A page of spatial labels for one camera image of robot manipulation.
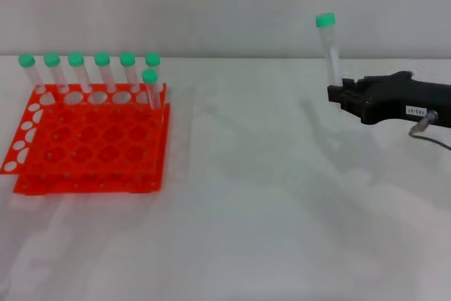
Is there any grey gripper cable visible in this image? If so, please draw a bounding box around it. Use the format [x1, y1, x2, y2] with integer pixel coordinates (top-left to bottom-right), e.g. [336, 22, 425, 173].
[408, 110, 451, 151]

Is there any green capped clear test tube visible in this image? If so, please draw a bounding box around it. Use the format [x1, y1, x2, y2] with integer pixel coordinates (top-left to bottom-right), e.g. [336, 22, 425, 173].
[43, 52, 70, 94]
[18, 53, 47, 94]
[119, 51, 141, 92]
[145, 52, 163, 87]
[94, 51, 118, 93]
[315, 13, 344, 87]
[68, 52, 93, 93]
[141, 69, 163, 110]

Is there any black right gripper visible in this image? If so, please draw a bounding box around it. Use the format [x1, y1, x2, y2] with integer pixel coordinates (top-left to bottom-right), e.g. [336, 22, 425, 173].
[327, 70, 451, 126]

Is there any orange plastic test tube rack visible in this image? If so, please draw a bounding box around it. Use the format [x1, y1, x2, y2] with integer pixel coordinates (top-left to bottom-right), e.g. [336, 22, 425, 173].
[1, 82, 172, 196]

